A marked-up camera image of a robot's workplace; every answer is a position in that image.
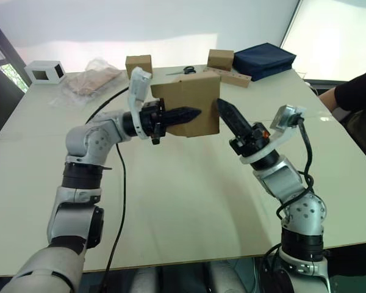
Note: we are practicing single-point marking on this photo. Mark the open-flapped brown cardboard box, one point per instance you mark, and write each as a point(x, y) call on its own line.
point(195, 91)

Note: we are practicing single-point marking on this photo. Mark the dark window frame post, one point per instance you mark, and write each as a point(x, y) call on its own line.
point(4, 45)

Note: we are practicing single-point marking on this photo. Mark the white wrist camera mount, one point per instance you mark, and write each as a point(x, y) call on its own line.
point(137, 88)
point(280, 138)

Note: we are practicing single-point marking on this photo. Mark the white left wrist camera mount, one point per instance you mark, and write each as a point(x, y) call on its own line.
point(137, 88)

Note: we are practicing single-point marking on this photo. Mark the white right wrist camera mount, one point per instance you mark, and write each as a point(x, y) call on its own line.
point(280, 138)

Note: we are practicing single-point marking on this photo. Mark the wooden block with holes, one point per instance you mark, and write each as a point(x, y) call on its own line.
point(236, 78)

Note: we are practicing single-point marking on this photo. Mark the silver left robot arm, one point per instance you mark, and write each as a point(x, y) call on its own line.
point(88, 143)

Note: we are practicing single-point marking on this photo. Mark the dark curtain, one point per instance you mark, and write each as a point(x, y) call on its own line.
point(3, 107)

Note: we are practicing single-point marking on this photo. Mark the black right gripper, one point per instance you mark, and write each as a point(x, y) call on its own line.
point(250, 143)

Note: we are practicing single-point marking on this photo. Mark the navy blue fabric case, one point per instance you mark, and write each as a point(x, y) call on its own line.
point(262, 61)

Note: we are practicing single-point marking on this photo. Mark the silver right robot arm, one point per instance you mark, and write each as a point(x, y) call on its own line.
point(305, 210)

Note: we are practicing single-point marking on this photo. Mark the clear plastic bag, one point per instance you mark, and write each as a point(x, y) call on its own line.
point(88, 79)

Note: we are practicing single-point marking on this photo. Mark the small closed cardboard box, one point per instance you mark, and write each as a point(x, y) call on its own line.
point(219, 59)
point(138, 65)

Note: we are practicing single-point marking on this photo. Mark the grey rounded shape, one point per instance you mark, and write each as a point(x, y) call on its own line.
point(225, 277)

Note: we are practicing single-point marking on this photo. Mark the white box with dark windows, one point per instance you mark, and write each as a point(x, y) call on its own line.
point(44, 64)

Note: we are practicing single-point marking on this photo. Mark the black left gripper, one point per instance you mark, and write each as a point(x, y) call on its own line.
point(149, 119)

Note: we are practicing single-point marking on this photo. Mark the person in dark shirt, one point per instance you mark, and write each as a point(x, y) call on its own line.
point(360, 88)

